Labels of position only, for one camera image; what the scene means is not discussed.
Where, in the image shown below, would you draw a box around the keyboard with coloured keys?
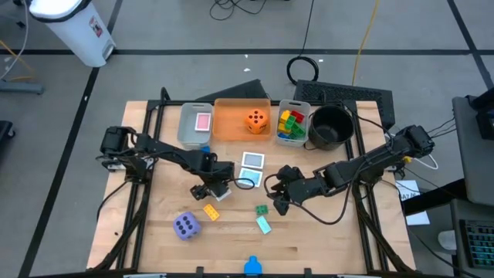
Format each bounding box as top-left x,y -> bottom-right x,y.
458,219 -> 494,270

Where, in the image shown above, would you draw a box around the plain white paper sheet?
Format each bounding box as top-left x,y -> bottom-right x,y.
404,210 -> 431,227

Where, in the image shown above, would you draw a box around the black aluminium table frame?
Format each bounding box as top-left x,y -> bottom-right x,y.
92,99 -> 416,278

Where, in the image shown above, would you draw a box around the black perforated floor mat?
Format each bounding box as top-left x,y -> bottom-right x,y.
293,79 -> 397,131

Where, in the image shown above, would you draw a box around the orange plastic bin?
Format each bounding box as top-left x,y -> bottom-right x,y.
211,97 -> 272,142

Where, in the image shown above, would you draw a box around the black desk bar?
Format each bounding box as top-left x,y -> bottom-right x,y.
401,177 -> 468,217

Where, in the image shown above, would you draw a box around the blue bottle-shaped toy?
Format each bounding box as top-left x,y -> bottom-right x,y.
243,255 -> 263,276

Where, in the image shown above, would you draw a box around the black desk device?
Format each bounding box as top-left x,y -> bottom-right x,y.
465,86 -> 494,141

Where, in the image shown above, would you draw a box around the light grey plastic bin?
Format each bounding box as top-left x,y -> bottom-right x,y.
177,102 -> 215,151
276,99 -> 312,148

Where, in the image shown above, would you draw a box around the black cable tangle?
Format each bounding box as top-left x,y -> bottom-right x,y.
209,0 -> 268,22

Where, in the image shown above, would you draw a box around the upper white playing card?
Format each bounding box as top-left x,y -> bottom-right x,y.
241,151 -> 266,170

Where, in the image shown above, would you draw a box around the flat yellow brick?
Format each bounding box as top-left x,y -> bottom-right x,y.
202,202 -> 221,222

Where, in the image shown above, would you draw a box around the yellow cable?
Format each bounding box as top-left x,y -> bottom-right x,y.
351,0 -> 381,86

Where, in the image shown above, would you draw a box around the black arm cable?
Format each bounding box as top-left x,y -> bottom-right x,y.
230,176 -> 256,191
263,172 -> 354,225

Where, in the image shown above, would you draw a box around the black coiled cable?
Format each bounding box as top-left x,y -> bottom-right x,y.
286,0 -> 320,86

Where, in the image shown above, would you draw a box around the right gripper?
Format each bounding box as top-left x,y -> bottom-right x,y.
269,164 -> 327,216

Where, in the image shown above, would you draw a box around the white trash bin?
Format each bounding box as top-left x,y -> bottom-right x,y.
29,0 -> 117,69

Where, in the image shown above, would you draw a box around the black bucket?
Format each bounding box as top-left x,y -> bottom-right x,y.
308,104 -> 355,151

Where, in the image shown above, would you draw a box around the purple foam die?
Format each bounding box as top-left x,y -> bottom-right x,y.
172,211 -> 203,242

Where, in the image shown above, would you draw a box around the orange foam die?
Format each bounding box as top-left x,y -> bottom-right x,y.
245,108 -> 269,135

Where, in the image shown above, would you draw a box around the white computer mouse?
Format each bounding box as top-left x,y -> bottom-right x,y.
438,229 -> 458,251

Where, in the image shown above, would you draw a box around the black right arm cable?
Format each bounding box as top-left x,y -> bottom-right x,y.
263,172 -> 354,225

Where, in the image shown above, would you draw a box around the blue-backed playing card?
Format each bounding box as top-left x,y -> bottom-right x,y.
237,167 -> 264,189

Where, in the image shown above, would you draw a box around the white printed paper sheet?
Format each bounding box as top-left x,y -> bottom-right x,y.
395,179 -> 421,202

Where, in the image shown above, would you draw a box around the grey metal base bar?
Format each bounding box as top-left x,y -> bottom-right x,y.
0,79 -> 46,96

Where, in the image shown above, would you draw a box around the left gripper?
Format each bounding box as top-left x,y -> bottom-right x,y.
190,152 -> 235,202

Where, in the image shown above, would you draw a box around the pink-backed playing card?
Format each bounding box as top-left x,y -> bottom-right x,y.
194,112 -> 213,133

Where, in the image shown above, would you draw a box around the black caster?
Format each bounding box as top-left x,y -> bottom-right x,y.
0,120 -> 16,150

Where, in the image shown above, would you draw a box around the white floor cable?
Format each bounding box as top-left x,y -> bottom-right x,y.
0,0 -> 30,82

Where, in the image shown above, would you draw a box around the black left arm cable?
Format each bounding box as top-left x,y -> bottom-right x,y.
230,176 -> 256,191

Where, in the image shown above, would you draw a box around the light teal brick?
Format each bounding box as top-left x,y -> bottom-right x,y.
255,215 -> 273,236

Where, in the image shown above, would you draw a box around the black wedge-shaped panel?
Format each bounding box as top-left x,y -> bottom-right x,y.
195,79 -> 271,102

